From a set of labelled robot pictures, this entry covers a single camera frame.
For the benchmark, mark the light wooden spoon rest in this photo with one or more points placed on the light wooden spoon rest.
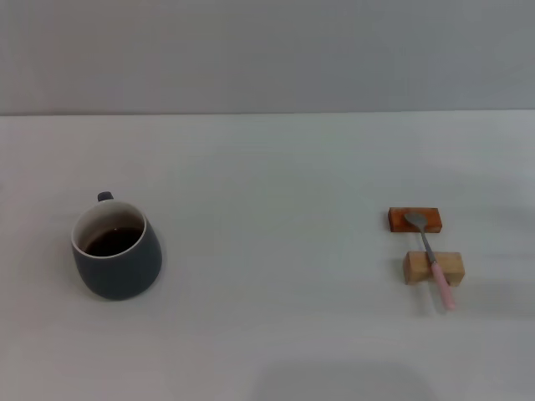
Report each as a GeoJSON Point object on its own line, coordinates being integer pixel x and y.
{"type": "Point", "coordinates": [418, 267]}

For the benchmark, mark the reddish brown wooden block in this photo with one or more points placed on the reddish brown wooden block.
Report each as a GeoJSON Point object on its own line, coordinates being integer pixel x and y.
{"type": "Point", "coordinates": [397, 221]}

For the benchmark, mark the dark grey ceramic coffee cup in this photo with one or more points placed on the dark grey ceramic coffee cup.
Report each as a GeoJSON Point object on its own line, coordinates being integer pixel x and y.
{"type": "Point", "coordinates": [121, 275]}

